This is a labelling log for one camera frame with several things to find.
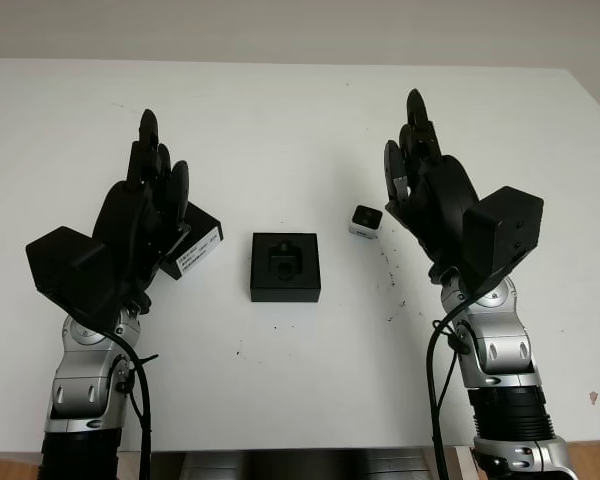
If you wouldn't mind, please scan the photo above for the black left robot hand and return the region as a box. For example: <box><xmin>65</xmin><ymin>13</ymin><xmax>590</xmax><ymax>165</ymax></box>
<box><xmin>90</xmin><ymin>107</ymin><xmax>194</xmax><ymax>315</ymax></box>

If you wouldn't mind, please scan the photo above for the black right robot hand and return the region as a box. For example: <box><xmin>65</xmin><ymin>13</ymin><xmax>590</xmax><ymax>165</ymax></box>
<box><xmin>382</xmin><ymin>88</ymin><xmax>481</xmax><ymax>286</ymax></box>

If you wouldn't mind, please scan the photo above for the small silver action camera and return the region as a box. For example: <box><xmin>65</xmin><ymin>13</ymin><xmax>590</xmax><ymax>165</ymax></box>
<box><xmin>348</xmin><ymin>203</ymin><xmax>384</xmax><ymax>236</ymax></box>

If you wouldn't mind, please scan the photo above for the black box lid white label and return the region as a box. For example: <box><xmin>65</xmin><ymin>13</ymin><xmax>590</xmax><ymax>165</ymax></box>
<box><xmin>158</xmin><ymin>199</ymin><xmax>225</xmax><ymax>281</ymax></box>

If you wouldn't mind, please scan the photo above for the dark grey robot torso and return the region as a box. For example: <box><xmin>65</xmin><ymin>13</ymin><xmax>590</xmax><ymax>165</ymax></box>
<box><xmin>149</xmin><ymin>449</ymin><xmax>461</xmax><ymax>480</ymax></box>

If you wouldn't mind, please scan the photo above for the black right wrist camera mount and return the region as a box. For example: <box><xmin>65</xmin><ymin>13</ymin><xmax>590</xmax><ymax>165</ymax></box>
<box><xmin>462</xmin><ymin>185</ymin><xmax>545</xmax><ymax>296</ymax></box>

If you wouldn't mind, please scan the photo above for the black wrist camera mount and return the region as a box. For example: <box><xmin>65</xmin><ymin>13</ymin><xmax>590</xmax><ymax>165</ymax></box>
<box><xmin>462</xmin><ymin>185</ymin><xmax>545</xmax><ymax>296</ymax></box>
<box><xmin>25</xmin><ymin>225</ymin><xmax>131</xmax><ymax>329</ymax></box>

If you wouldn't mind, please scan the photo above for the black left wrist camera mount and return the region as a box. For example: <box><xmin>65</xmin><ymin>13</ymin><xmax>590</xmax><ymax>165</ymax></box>
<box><xmin>25</xmin><ymin>225</ymin><xmax>131</xmax><ymax>329</ymax></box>

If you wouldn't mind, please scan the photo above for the black camera box base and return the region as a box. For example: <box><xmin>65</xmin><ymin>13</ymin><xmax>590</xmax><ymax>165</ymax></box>
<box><xmin>248</xmin><ymin>231</ymin><xmax>323</xmax><ymax>304</ymax></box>

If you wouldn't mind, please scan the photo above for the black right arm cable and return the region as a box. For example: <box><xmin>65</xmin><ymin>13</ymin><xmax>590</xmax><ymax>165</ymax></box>
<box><xmin>426</xmin><ymin>289</ymin><xmax>476</xmax><ymax>480</ymax></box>

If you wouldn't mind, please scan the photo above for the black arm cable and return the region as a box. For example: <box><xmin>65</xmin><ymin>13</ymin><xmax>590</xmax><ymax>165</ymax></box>
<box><xmin>426</xmin><ymin>289</ymin><xmax>476</xmax><ymax>480</ymax></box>
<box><xmin>107</xmin><ymin>327</ymin><xmax>160</xmax><ymax>480</ymax></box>

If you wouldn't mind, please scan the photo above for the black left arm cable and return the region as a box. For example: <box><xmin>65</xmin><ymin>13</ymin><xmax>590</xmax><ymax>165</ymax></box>
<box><xmin>107</xmin><ymin>327</ymin><xmax>160</xmax><ymax>480</ymax></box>

